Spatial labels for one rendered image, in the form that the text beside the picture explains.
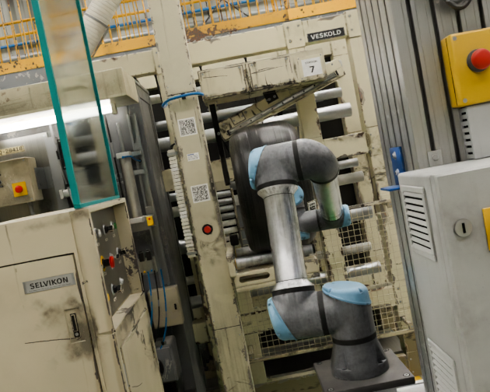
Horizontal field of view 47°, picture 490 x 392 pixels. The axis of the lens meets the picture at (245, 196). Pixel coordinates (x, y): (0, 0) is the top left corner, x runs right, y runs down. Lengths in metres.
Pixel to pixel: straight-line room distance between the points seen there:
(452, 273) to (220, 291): 1.66
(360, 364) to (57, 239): 0.90
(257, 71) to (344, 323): 1.56
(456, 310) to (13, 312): 1.25
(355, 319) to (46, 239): 0.89
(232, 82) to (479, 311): 1.98
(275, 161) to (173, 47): 1.09
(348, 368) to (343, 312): 0.14
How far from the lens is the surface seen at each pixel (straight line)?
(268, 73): 2.75
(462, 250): 0.96
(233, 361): 2.59
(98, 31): 2.90
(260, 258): 2.41
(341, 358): 1.53
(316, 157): 1.56
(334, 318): 1.49
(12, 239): 1.76
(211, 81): 2.74
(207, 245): 2.48
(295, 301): 1.49
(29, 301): 1.77
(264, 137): 2.36
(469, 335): 0.99
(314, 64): 2.78
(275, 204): 1.55
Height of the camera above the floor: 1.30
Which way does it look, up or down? 3 degrees down
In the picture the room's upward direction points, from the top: 11 degrees counter-clockwise
